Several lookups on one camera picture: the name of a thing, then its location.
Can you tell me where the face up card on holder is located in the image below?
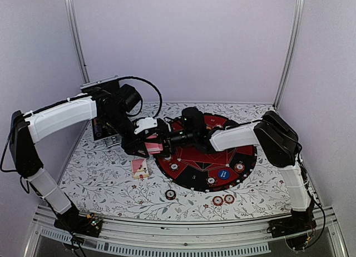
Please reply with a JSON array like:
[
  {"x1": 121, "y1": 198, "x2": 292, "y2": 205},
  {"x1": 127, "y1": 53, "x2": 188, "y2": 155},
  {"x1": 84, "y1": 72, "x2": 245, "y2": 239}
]
[{"x1": 131, "y1": 159, "x2": 148, "y2": 174}]

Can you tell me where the wooden card holder block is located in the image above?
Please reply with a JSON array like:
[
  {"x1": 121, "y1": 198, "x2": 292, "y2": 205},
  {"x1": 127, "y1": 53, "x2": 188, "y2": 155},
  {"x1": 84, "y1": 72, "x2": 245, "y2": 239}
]
[{"x1": 132, "y1": 169, "x2": 150, "y2": 180}]

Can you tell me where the floral table cloth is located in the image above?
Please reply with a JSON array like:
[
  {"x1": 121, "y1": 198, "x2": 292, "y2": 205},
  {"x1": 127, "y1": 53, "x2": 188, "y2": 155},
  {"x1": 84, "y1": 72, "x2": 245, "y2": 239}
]
[{"x1": 54, "y1": 102, "x2": 315, "y2": 222}]

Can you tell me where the front aluminium rail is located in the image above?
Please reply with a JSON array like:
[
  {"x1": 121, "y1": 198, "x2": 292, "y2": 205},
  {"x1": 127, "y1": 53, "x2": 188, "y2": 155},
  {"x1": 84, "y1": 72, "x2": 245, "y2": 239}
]
[{"x1": 24, "y1": 206, "x2": 349, "y2": 256}]

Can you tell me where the blue small blind button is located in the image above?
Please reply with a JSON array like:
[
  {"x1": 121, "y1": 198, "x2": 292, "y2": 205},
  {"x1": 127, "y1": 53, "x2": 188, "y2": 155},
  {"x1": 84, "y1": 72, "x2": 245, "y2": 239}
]
[{"x1": 217, "y1": 169, "x2": 230, "y2": 180}]

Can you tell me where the orange chip stack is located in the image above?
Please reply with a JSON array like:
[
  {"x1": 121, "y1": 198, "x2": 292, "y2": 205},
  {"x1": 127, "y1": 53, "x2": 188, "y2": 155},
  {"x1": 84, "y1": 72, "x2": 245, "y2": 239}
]
[{"x1": 212, "y1": 196, "x2": 224, "y2": 206}]

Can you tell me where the aluminium poker chip case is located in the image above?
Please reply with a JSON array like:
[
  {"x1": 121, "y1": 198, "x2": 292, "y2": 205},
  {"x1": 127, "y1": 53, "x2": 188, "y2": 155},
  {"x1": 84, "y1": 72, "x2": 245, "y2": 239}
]
[{"x1": 80, "y1": 75, "x2": 120, "y2": 146}]

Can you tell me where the right aluminium frame post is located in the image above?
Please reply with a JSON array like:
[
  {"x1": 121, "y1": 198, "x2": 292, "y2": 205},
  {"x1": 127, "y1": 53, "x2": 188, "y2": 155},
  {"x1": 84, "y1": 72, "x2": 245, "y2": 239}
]
[{"x1": 273, "y1": 0, "x2": 305, "y2": 110}]

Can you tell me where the round red black poker mat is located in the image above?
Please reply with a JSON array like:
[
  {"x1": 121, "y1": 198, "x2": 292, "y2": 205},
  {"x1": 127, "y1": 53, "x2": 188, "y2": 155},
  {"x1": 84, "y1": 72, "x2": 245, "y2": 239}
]
[{"x1": 154, "y1": 113, "x2": 257, "y2": 192}]

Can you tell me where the dark chip sector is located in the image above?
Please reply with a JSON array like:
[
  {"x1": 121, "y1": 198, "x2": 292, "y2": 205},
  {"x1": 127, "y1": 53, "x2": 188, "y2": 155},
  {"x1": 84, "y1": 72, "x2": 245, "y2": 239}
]
[
  {"x1": 170, "y1": 164, "x2": 179, "y2": 171},
  {"x1": 206, "y1": 177, "x2": 217, "y2": 186}
]

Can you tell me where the aluminium frame post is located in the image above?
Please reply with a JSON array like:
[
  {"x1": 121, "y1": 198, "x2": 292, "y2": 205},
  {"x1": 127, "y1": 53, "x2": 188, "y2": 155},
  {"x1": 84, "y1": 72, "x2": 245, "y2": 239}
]
[
  {"x1": 65, "y1": 0, "x2": 90, "y2": 83},
  {"x1": 273, "y1": 0, "x2": 305, "y2": 110}
]

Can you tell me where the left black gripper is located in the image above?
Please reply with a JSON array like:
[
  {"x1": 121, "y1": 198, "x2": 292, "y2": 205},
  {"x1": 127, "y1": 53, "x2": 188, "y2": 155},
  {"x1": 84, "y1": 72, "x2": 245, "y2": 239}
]
[{"x1": 103, "y1": 110, "x2": 150, "y2": 158}]

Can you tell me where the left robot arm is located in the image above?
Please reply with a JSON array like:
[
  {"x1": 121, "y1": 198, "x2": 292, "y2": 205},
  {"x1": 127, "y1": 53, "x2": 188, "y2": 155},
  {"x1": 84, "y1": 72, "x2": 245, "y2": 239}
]
[{"x1": 2, "y1": 76, "x2": 159, "y2": 237}]

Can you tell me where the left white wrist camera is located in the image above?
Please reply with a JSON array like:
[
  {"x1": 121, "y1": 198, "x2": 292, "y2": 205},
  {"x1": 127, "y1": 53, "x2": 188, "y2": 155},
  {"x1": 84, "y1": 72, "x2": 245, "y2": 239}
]
[{"x1": 134, "y1": 117, "x2": 157, "y2": 135}]

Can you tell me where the pink playing card deck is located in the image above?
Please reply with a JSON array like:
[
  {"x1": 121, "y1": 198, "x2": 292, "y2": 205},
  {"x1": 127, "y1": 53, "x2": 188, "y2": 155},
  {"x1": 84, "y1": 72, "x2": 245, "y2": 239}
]
[{"x1": 145, "y1": 142, "x2": 164, "y2": 155}]

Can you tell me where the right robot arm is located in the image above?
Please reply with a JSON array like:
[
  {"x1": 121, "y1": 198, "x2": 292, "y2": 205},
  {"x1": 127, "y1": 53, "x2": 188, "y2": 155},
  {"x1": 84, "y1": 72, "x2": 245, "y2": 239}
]
[{"x1": 145, "y1": 107, "x2": 319, "y2": 251}]

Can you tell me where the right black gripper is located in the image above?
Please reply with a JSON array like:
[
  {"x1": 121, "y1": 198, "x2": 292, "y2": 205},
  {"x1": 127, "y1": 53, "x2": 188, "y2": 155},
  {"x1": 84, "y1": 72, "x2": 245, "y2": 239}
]
[{"x1": 145, "y1": 126, "x2": 196, "y2": 159}]

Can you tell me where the dark brown chip stack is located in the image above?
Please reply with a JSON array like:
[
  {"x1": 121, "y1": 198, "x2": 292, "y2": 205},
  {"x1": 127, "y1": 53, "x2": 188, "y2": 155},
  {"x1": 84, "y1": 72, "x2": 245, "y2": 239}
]
[{"x1": 165, "y1": 190, "x2": 176, "y2": 200}]

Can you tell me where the left aluminium frame post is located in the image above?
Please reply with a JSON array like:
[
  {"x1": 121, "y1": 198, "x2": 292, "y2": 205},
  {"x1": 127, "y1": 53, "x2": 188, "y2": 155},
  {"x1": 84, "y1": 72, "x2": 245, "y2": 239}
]
[{"x1": 65, "y1": 0, "x2": 90, "y2": 83}]

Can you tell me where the dark chip bottom sector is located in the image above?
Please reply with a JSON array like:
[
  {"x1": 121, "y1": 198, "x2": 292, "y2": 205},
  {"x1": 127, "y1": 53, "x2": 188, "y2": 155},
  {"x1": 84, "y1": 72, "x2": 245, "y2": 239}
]
[{"x1": 206, "y1": 177, "x2": 217, "y2": 186}]

